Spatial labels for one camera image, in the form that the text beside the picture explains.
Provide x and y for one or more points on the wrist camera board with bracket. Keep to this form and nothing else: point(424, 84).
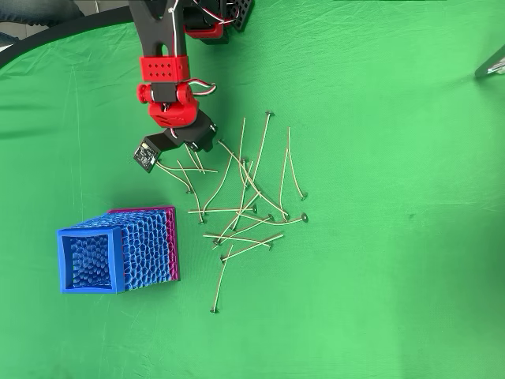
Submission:
point(145, 156)

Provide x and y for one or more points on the blue jeans leg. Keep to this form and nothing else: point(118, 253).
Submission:
point(31, 10)
point(7, 38)

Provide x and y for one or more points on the blue and pink lattice box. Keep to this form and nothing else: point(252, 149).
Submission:
point(146, 248)

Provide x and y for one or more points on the green fabric backdrop black rim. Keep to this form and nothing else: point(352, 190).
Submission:
point(355, 237)

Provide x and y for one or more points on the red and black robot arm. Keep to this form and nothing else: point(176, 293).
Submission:
point(163, 35)

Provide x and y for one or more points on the silver metal stand leg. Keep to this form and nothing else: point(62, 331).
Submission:
point(493, 65)

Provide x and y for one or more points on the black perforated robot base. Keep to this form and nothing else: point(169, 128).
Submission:
point(242, 16)

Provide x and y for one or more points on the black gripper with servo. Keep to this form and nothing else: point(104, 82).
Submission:
point(196, 133)

